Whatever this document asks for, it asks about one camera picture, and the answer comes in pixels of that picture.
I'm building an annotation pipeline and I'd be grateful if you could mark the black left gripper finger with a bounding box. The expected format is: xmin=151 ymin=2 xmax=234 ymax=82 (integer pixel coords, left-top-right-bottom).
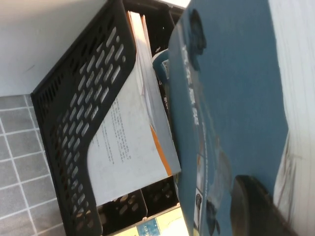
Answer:
xmin=231 ymin=174 xmax=299 ymax=236

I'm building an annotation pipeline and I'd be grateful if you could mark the car suspension paperback book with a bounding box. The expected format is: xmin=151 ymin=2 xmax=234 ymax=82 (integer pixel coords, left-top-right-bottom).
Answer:
xmin=167 ymin=0 xmax=315 ymax=236

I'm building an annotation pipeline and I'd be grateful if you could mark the white and orange book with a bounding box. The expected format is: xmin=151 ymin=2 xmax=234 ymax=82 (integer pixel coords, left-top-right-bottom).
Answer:
xmin=87 ymin=11 xmax=182 ymax=207

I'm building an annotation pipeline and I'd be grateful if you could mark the yellow mechanical design book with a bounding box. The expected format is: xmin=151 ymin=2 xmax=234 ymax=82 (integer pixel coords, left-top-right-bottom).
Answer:
xmin=127 ymin=205 xmax=195 ymax=236

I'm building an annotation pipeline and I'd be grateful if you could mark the grey checked tablecloth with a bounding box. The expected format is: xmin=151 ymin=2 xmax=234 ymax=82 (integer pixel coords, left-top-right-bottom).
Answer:
xmin=0 ymin=94 xmax=69 ymax=236

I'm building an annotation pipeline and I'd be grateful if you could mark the dark blue robotics book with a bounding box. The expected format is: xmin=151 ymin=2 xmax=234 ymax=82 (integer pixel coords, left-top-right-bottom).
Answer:
xmin=151 ymin=48 xmax=179 ymax=148

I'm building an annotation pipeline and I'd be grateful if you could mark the black perforated book stand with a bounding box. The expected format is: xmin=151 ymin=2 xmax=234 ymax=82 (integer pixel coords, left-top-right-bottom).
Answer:
xmin=31 ymin=0 xmax=190 ymax=236

